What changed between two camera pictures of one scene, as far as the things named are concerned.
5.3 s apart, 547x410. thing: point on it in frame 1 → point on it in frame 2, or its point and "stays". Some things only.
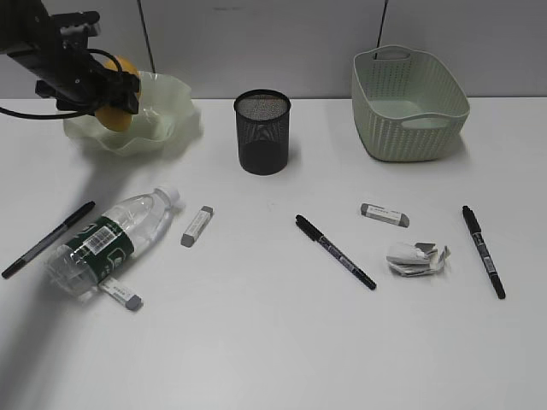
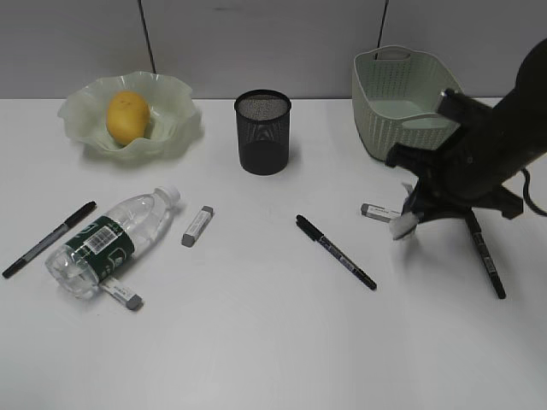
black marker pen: x=485 y=252 stays
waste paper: x=417 y=258 → x=402 y=224
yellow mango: x=114 y=118 → x=128 y=117
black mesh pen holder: x=263 y=131 stays
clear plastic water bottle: x=132 y=225 stays
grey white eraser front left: x=120 y=294 stays
